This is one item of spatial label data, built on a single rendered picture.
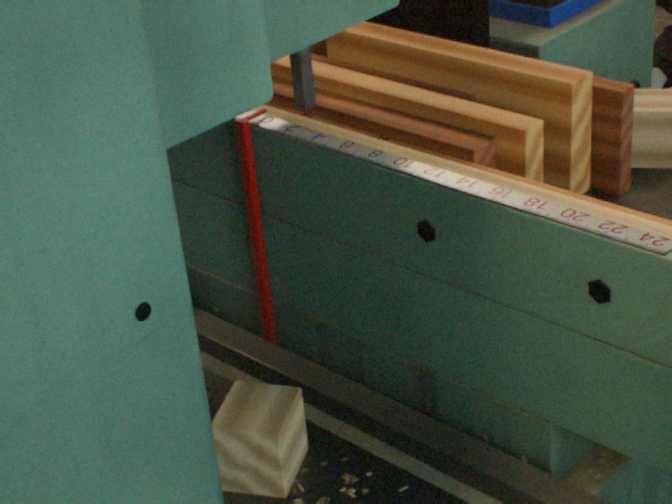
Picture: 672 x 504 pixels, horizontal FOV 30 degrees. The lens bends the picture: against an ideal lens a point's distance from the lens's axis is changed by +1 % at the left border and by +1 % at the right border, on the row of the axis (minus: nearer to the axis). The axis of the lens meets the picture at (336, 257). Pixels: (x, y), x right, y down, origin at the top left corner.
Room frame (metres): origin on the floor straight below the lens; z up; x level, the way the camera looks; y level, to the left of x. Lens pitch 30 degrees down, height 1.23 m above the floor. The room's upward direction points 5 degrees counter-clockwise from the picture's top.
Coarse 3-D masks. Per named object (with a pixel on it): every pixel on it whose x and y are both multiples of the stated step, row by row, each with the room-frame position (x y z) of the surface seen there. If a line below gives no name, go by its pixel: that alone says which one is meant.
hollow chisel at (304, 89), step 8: (296, 56) 0.66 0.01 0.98; (304, 56) 0.66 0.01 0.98; (296, 64) 0.66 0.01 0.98; (304, 64) 0.66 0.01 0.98; (296, 72) 0.66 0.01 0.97; (304, 72) 0.66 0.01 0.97; (296, 80) 0.66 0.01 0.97; (304, 80) 0.66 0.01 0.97; (312, 80) 0.66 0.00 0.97; (296, 88) 0.66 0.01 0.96; (304, 88) 0.66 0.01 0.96; (312, 88) 0.66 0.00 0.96; (296, 96) 0.66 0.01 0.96; (304, 96) 0.66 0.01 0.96; (312, 96) 0.66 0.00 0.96; (296, 104) 0.66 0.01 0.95; (304, 104) 0.66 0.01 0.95; (312, 104) 0.66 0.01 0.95
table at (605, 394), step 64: (192, 192) 0.67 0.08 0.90; (640, 192) 0.61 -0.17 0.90; (192, 256) 0.68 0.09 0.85; (320, 256) 0.60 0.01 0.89; (320, 320) 0.60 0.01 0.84; (384, 320) 0.57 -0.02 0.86; (448, 320) 0.53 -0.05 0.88; (512, 320) 0.51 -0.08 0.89; (512, 384) 0.51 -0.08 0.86; (576, 384) 0.48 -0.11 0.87; (640, 384) 0.46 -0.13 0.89; (640, 448) 0.45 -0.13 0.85
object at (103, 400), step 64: (0, 0) 0.41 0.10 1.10; (64, 0) 0.43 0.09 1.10; (128, 0) 0.45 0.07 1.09; (0, 64) 0.41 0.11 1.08; (64, 64) 0.43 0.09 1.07; (128, 64) 0.45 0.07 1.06; (0, 128) 0.40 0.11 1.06; (64, 128) 0.42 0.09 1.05; (128, 128) 0.44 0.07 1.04; (0, 192) 0.40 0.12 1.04; (64, 192) 0.42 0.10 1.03; (128, 192) 0.44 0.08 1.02; (0, 256) 0.40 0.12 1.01; (64, 256) 0.41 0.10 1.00; (128, 256) 0.43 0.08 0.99; (0, 320) 0.39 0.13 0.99; (64, 320) 0.41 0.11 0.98; (128, 320) 0.43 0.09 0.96; (192, 320) 0.46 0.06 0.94; (0, 384) 0.39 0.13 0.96; (64, 384) 0.41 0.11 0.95; (128, 384) 0.43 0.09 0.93; (192, 384) 0.45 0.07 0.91; (0, 448) 0.39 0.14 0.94; (64, 448) 0.40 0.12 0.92; (128, 448) 0.42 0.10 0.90; (192, 448) 0.45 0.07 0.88
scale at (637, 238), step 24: (264, 120) 0.63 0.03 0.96; (336, 144) 0.59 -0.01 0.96; (360, 144) 0.59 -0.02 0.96; (408, 168) 0.56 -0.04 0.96; (432, 168) 0.55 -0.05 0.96; (480, 192) 0.52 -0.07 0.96; (504, 192) 0.52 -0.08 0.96; (552, 216) 0.49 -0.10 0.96; (576, 216) 0.49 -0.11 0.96; (624, 240) 0.47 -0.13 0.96; (648, 240) 0.46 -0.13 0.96
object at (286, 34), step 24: (264, 0) 0.60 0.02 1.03; (288, 0) 0.61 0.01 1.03; (312, 0) 0.62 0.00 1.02; (336, 0) 0.64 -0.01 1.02; (360, 0) 0.65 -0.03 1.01; (384, 0) 0.66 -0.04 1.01; (288, 24) 0.61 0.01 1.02; (312, 24) 0.62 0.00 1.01; (336, 24) 0.64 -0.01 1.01; (288, 48) 0.61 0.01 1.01; (312, 48) 0.66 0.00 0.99
